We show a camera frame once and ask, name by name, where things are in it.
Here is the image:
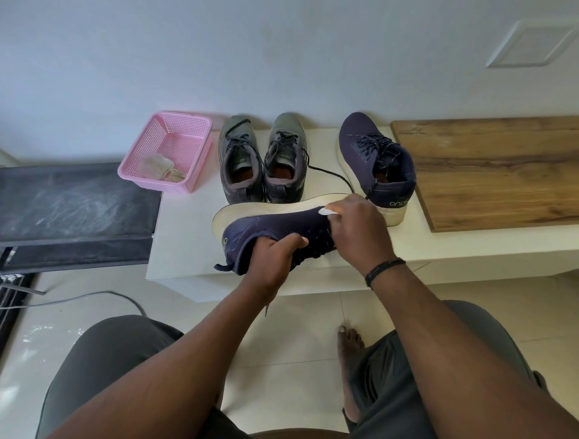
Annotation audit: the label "black metal rack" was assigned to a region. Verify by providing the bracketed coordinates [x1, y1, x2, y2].
[0, 271, 36, 358]

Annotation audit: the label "person's left hand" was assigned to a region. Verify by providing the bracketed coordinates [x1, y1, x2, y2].
[241, 234, 309, 304]

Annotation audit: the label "grey cable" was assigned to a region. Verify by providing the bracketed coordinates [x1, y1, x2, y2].
[0, 290, 148, 317]

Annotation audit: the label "person's left forearm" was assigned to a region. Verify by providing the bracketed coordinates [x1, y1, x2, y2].
[47, 283, 290, 439]

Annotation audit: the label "grey sneaker black laces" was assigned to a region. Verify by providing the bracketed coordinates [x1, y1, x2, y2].
[218, 115, 267, 204]
[263, 112, 354, 204]

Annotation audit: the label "black glass table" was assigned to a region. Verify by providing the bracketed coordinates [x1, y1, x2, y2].
[0, 163, 163, 275]

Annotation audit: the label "crumpled beige cloth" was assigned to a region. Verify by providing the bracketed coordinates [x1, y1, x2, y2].
[138, 153, 186, 183]

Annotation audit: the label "person's right forearm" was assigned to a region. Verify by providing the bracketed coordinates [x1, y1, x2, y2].
[367, 261, 579, 439]

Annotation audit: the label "person's bare foot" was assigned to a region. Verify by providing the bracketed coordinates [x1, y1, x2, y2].
[337, 326, 365, 425]

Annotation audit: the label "white wall plate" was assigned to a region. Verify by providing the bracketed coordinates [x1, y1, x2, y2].
[486, 19, 579, 69]

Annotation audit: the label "white low bench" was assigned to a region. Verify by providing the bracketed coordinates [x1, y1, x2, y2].
[146, 126, 579, 303]

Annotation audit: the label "black wrist bracelet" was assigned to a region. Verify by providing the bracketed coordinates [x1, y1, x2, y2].
[365, 257, 406, 289]

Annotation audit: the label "navy blue sneaker cream sole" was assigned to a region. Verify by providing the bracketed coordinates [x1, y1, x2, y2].
[337, 112, 417, 227]
[212, 194, 362, 318]

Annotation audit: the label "person's right hand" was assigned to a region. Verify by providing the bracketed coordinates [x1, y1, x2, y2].
[324, 194, 400, 277]

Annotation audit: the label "grey shorts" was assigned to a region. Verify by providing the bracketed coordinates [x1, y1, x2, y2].
[35, 300, 549, 439]

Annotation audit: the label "pink plastic basket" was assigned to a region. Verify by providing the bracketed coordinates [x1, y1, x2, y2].
[117, 111, 214, 194]

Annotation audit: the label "brown wooden board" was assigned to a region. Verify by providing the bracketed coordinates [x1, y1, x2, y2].
[391, 116, 579, 233]

